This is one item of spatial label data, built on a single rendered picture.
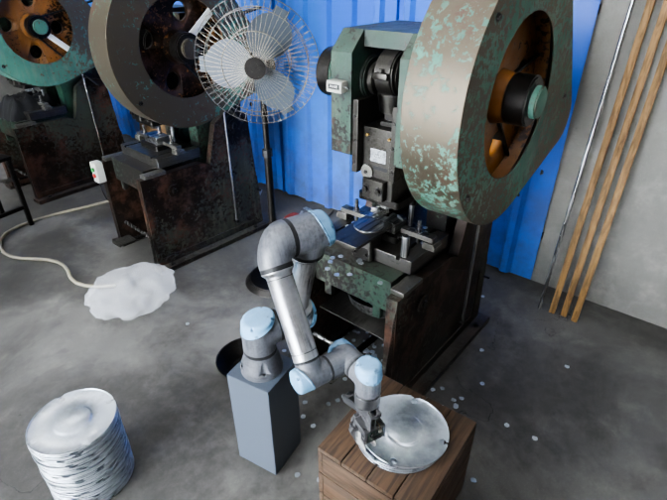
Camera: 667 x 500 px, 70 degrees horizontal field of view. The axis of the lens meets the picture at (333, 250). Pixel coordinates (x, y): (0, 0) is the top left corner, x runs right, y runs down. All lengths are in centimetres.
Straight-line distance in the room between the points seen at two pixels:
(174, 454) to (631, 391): 204
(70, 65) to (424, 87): 347
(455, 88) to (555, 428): 156
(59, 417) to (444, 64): 172
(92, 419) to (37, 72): 295
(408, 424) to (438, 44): 116
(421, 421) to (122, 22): 216
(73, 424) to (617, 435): 213
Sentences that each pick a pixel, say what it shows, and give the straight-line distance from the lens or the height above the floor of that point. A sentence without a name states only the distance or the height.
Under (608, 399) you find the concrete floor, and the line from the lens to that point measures 258.
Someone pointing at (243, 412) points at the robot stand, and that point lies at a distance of 187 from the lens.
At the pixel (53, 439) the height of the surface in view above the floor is 31.
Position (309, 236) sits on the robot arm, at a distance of 134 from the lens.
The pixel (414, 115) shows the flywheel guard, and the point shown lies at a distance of 135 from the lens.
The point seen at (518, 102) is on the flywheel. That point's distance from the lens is 158.
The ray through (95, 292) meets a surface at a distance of 294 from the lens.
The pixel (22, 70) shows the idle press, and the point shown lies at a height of 106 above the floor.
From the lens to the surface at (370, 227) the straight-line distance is 193.
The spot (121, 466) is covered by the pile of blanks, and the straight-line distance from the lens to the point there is 210.
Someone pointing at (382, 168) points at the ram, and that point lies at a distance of 187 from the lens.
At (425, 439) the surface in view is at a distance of 168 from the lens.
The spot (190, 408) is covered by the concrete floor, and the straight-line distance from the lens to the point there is 232.
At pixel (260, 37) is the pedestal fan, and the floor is 142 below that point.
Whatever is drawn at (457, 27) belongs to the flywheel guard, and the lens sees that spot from 135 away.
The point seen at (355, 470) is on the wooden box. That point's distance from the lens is 162.
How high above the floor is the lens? 168
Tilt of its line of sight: 31 degrees down
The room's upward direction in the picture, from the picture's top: straight up
